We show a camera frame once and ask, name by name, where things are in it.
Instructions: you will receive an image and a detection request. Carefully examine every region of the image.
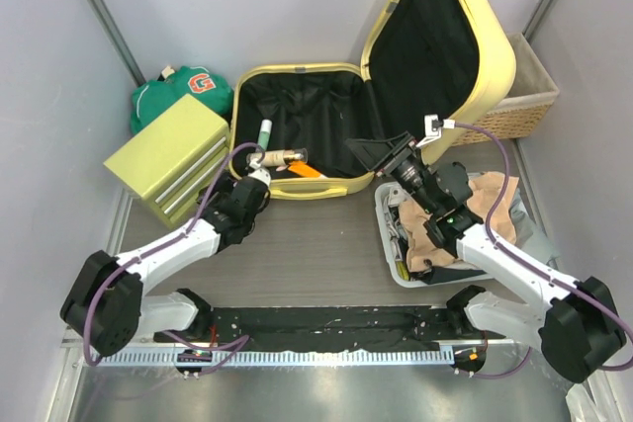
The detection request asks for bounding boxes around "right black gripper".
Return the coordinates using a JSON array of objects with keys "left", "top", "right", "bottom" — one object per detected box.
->
[{"left": 345, "top": 131, "right": 439, "bottom": 214}]

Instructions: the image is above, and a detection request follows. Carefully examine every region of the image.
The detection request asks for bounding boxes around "yellow-green drawer box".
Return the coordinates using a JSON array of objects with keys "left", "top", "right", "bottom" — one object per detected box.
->
[{"left": 104, "top": 94, "right": 229, "bottom": 228}]

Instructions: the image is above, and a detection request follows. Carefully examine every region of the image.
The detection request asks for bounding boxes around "beige sock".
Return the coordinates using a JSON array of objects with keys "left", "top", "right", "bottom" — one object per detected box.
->
[{"left": 399, "top": 172, "right": 519, "bottom": 273}]

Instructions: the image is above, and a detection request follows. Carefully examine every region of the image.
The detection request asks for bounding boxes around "yellow hard-shell suitcase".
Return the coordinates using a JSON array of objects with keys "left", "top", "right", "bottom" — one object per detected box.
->
[{"left": 229, "top": 0, "right": 516, "bottom": 201}]

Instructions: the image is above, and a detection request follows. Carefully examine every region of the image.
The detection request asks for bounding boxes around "white plastic mesh basket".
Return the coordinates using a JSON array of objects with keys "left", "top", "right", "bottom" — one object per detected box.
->
[{"left": 375, "top": 176, "right": 536, "bottom": 289}]

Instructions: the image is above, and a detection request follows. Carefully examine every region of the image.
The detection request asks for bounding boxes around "yellow-green shirt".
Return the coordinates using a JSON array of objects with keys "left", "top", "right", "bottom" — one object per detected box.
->
[{"left": 395, "top": 260, "right": 410, "bottom": 282}]

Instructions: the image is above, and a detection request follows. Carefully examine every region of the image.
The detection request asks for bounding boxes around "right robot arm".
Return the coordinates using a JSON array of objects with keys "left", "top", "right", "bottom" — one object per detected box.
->
[{"left": 346, "top": 132, "right": 632, "bottom": 383}]

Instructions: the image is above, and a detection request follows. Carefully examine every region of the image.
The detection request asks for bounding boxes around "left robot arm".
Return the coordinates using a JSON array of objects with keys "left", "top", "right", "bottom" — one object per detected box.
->
[{"left": 60, "top": 170, "right": 271, "bottom": 366}]

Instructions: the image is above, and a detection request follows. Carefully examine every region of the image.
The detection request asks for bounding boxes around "beige cosmetic bottle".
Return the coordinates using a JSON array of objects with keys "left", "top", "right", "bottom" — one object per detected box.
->
[{"left": 246, "top": 148, "right": 308, "bottom": 168}]

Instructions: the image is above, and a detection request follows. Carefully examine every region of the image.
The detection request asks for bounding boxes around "orange tube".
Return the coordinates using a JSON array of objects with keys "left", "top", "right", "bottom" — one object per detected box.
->
[{"left": 287, "top": 161, "right": 325, "bottom": 179}]

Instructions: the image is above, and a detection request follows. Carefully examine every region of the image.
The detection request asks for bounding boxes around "green white tube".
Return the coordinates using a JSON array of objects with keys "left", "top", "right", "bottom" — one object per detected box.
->
[{"left": 257, "top": 119, "right": 272, "bottom": 151}]

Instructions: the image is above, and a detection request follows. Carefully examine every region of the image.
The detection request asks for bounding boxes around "green jersey with G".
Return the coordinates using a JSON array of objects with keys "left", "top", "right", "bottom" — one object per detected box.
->
[{"left": 130, "top": 66, "right": 234, "bottom": 135}]

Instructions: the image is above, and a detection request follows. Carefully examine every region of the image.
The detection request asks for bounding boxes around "wicker basket with liner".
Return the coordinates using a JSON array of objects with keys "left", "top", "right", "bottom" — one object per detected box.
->
[{"left": 476, "top": 34, "right": 560, "bottom": 139}]

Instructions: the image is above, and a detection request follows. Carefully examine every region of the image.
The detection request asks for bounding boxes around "white crumpled plastic bag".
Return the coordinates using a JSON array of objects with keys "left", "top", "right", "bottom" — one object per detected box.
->
[{"left": 565, "top": 384, "right": 605, "bottom": 422}]

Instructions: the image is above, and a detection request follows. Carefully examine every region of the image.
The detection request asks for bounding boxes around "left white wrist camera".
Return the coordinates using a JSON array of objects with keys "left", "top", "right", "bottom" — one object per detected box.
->
[{"left": 246, "top": 152, "right": 271, "bottom": 187}]

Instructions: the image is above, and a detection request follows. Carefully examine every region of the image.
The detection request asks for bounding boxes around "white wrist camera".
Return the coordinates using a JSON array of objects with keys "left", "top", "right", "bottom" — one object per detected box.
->
[
  {"left": 246, "top": 152, "right": 271, "bottom": 187},
  {"left": 415, "top": 115, "right": 455, "bottom": 149}
]

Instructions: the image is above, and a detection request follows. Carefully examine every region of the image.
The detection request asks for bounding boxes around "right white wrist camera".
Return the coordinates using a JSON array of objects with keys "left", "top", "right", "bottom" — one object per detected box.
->
[{"left": 415, "top": 115, "right": 455, "bottom": 149}]

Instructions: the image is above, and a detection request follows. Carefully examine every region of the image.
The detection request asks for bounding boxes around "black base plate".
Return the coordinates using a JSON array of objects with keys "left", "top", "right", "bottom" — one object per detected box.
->
[{"left": 178, "top": 305, "right": 502, "bottom": 353}]

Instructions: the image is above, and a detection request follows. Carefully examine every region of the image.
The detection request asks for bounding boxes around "white slotted cable duct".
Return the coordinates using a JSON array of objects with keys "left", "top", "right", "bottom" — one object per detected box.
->
[{"left": 100, "top": 346, "right": 454, "bottom": 372}]

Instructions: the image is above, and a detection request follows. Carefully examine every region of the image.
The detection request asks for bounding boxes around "aluminium rail frame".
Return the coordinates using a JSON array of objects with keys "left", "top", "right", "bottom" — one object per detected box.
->
[{"left": 46, "top": 189, "right": 624, "bottom": 422}]

